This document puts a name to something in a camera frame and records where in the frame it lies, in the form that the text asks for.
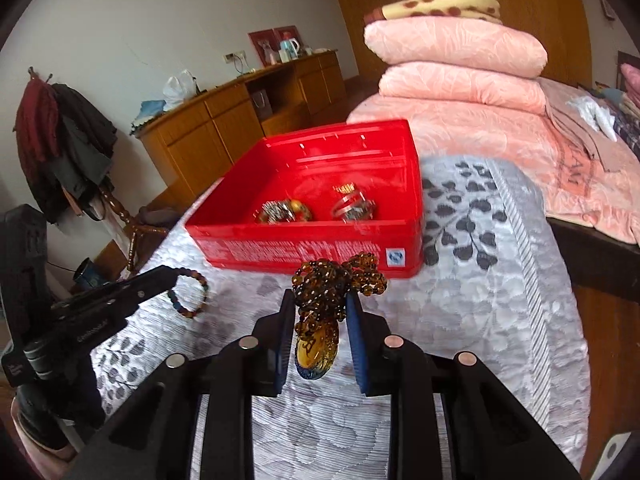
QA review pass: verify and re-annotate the pile of folded clothes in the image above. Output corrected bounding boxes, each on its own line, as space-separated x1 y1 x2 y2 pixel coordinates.
566 63 639 158

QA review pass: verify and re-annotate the black hanging coat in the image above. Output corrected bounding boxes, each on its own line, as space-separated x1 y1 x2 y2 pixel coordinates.
29 84 117 224

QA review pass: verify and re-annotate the silver bangle with gold charm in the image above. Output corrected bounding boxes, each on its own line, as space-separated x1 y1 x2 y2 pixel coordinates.
331 182 376 222

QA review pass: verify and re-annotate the lower pink pillow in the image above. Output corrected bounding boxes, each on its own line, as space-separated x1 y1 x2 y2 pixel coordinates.
378 62 547 115

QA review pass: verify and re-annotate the yellow brown-spotted blanket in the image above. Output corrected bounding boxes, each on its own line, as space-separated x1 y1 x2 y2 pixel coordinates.
363 0 502 24

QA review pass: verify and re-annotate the wooden coat stand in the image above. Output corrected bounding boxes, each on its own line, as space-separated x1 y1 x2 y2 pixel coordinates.
64 184 172 276

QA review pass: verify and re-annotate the white plastic bag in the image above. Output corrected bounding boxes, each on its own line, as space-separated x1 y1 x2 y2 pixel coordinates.
163 70 198 112

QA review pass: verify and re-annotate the grey floral quilted bedspread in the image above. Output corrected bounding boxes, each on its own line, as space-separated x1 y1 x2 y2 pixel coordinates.
92 156 590 479

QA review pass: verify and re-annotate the multicolour bead bracelet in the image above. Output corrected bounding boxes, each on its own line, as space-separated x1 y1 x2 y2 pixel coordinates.
167 266 211 320

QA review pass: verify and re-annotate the dark red hanging garment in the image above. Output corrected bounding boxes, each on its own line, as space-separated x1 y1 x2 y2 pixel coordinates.
14 67 61 184

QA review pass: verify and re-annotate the blue folded cloth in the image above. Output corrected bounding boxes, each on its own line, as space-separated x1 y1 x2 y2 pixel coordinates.
130 100 166 136

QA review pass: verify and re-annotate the upper pink pillow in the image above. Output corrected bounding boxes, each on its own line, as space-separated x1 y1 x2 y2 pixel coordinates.
363 16 548 78

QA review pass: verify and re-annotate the wall power socket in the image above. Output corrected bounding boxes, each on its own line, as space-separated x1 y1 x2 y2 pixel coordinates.
224 50 246 63

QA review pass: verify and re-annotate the red tin box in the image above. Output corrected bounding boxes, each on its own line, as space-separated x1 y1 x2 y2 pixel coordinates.
186 119 424 278

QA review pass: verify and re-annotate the amber bead necklace with pendant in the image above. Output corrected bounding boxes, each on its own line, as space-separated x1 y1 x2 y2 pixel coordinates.
290 251 388 380

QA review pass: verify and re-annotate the wooden sideboard cabinet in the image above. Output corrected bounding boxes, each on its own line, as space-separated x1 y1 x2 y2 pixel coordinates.
137 50 347 211

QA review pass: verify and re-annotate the brown wooden bead bracelet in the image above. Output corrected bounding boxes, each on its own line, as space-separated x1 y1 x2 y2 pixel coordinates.
254 198 316 226

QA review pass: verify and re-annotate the pink bed quilt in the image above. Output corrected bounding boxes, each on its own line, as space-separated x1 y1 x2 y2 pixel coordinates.
347 94 639 244

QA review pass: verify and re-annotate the teal white kettle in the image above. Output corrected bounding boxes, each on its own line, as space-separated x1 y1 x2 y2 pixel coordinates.
280 32 300 60

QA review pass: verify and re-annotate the red picture frame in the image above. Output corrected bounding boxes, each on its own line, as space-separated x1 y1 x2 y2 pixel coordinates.
248 25 304 67

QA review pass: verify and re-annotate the wooden door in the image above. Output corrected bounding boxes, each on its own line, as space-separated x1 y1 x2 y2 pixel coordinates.
338 0 592 86

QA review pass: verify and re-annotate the pink pillow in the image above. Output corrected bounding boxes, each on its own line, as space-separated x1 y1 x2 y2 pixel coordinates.
378 62 547 115
363 16 548 78

